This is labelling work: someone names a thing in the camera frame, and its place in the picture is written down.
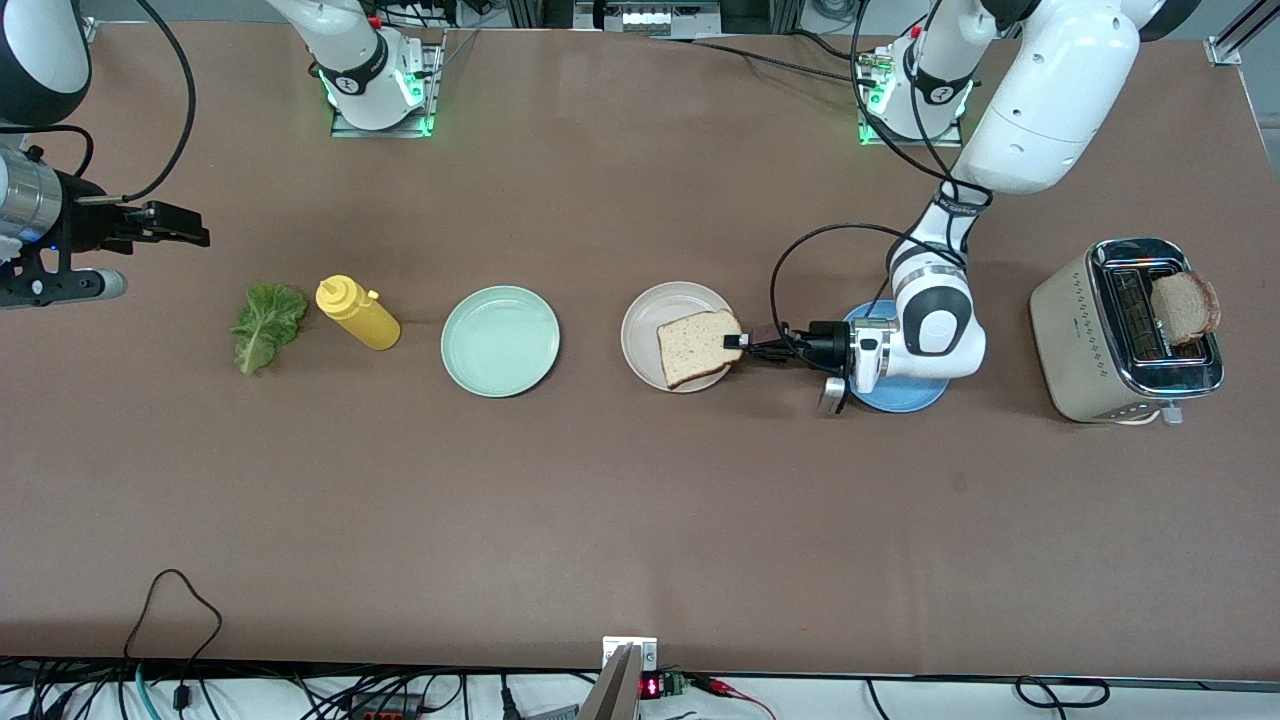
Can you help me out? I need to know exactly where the red clip wire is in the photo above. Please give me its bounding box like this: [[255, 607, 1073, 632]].
[[690, 675, 776, 720]]

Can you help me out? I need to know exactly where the thin black looped cable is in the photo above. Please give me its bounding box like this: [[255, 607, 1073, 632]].
[[125, 569, 223, 713]]

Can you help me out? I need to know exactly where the blue plate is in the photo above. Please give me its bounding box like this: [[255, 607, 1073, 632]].
[[843, 300, 952, 413]]

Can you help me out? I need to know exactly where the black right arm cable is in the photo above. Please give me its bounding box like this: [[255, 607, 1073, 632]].
[[0, 0, 196, 205]]

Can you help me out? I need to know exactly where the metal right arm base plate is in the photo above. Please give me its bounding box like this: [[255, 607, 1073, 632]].
[[331, 40, 446, 139]]

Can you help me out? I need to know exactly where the light green plate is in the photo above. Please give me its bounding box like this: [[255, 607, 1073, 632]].
[[441, 286, 561, 399]]

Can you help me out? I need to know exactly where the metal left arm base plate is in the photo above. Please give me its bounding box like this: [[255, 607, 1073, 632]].
[[858, 55, 964, 149]]

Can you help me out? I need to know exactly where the yellow mustard squeeze bottle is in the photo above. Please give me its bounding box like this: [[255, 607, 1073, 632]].
[[316, 275, 402, 352]]

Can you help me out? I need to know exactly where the long black table cable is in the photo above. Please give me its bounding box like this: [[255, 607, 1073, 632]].
[[650, 33, 881, 87]]

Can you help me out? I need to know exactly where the brown bread slice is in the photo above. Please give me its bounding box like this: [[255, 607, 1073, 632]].
[[1150, 270, 1222, 347], [657, 309, 745, 391]]

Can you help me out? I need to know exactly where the short black table cable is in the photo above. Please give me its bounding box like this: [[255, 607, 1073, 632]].
[[790, 30, 863, 63]]

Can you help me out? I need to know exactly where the black coiled cable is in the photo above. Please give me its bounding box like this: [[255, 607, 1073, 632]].
[[1015, 677, 1111, 709]]

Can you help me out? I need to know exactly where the lit control box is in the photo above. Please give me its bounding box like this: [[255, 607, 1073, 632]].
[[573, 0, 723, 37]]

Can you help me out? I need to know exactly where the silver mount bracket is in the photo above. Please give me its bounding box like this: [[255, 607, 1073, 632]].
[[602, 637, 659, 673]]

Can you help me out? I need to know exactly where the grey camera pole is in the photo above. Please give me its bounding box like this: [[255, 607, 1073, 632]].
[[578, 645, 641, 720]]

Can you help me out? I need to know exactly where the green lettuce leaf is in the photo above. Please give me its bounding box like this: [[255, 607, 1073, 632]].
[[231, 283, 309, 377]]

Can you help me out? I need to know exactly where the beige plate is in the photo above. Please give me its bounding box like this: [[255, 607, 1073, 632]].
[[621, 281, 741, 394]]

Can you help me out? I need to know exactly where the beige chrome toaster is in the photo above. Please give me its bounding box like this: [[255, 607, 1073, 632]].
[[1030, 238, 1226, 425]]

